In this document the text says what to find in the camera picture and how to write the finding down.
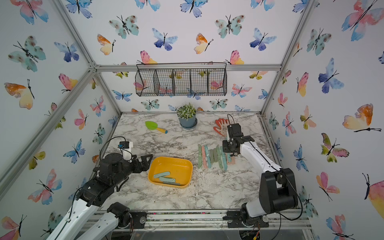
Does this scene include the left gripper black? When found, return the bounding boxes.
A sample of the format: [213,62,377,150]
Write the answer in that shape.
[112,153,153,188]

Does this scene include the pink sheathed fruit knife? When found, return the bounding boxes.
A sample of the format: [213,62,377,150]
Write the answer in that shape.
[201,145,208,169]

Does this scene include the green sheathed fruit knife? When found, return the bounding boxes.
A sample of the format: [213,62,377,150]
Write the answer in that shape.
[198,144,203,169]

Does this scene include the yellow plastic storage tray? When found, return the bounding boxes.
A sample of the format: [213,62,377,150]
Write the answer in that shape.
[148,157,193,189]

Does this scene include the teal ceramic sheathed knife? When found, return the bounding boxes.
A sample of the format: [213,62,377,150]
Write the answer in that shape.
[205,146,212,169]

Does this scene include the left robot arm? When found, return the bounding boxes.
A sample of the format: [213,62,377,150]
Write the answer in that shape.
[48,153,153,240]

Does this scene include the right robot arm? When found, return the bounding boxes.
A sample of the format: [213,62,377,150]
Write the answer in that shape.
[223,124,299,227]

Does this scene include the sage green folding knife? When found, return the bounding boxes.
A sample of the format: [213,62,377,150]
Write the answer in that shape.
[209,149,215,164]

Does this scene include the pale teal folding knife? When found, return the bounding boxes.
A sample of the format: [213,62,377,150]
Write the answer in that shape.
[159,177,176,183]

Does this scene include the light teal folding knife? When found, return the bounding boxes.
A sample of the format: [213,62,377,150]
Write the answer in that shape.
[154,172,171,179]

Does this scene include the grey green folding knife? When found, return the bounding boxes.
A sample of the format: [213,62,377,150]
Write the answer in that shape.
[163,182,181,186]

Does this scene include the red and pink glove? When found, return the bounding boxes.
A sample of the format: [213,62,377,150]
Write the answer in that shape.
[213,118,230,137]

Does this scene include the potted green plant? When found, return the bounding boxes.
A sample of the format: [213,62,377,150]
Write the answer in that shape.
[177,103,197,129]

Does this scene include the green toy garden trowel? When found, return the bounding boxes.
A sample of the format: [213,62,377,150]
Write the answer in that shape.
[145,121,168,134]

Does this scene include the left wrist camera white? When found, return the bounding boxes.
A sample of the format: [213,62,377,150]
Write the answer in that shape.
[118,141,133,161]

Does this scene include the black wire wall basket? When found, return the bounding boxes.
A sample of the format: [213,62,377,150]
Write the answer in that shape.
[134,62,228,99]

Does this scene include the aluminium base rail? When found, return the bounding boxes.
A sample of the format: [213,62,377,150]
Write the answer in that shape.
[131,209,312,232]

